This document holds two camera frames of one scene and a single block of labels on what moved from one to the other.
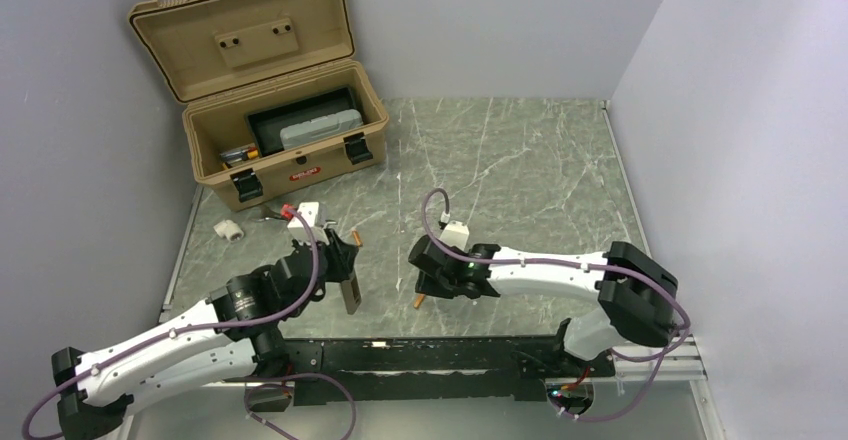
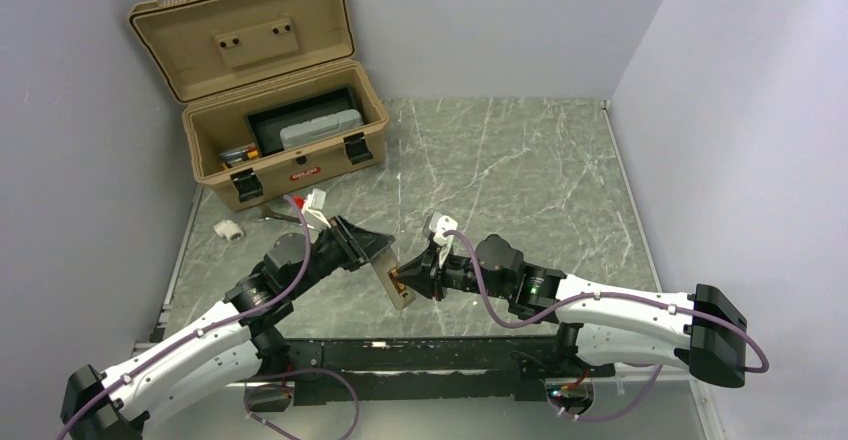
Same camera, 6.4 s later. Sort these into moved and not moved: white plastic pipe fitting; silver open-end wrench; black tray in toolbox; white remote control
Moved: white remote control
Not moved: silver open-end wrench; white plastic pipe fitting; black tray in toolbox
